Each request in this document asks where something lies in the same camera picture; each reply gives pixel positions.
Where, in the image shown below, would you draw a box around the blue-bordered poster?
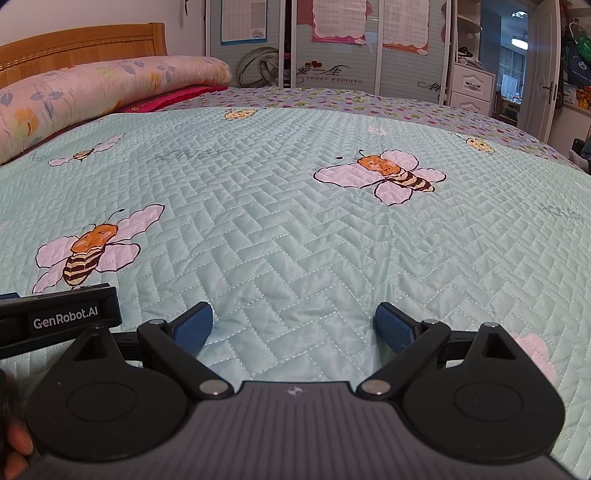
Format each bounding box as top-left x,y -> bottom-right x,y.
221,0 -> 270,45

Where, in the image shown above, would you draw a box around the hanging green bags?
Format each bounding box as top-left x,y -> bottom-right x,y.
561,18 -> 591,88

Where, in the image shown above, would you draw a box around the purple floral bed sheet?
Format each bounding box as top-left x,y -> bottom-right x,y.
166,87 -> 587,171

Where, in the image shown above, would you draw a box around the white door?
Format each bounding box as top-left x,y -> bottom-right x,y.
517,0 -> 561,144

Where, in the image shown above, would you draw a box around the sliding-door wardrobe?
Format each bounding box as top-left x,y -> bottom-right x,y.
205,0 -> 455,107

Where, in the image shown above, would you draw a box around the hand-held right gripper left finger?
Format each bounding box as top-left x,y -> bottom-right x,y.
60,301 -> 234,400

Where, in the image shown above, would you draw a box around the person's left hand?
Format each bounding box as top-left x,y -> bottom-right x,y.
4,421 -> 35,470

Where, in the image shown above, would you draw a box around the mint bee-print quilted bedspread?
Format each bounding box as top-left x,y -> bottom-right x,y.
0,95 -> 591,480

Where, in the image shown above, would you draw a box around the red bedding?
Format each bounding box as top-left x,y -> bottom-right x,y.
115,84 -> 229,114

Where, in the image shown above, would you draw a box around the white open shelf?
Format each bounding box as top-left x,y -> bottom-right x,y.
455,0 -> 483,65

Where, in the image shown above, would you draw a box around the pink-bordered poster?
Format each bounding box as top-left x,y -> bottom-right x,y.
311,0 -> 368,45

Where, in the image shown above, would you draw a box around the orange-bordered poster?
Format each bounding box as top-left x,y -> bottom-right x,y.
382,0 -> 432,56

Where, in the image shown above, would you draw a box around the floral long pillow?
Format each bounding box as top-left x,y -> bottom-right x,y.
0,55 -> 232,165

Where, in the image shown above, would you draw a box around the dark chair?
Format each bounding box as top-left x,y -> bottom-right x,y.
570,136 -> 591,174

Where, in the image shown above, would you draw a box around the wooden headboard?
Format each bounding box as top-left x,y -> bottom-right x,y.
0,22 -> 168,88

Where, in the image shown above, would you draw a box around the white drawer cabinet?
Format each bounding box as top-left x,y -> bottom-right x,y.
448,62 -> 497,116

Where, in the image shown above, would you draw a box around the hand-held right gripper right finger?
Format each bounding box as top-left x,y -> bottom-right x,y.
356,301 -> 532,400

